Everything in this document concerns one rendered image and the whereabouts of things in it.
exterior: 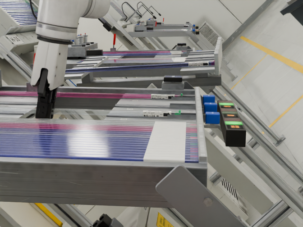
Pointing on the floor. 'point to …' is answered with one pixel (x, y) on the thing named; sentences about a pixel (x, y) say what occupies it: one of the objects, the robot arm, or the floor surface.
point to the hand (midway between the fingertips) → (45, 109)
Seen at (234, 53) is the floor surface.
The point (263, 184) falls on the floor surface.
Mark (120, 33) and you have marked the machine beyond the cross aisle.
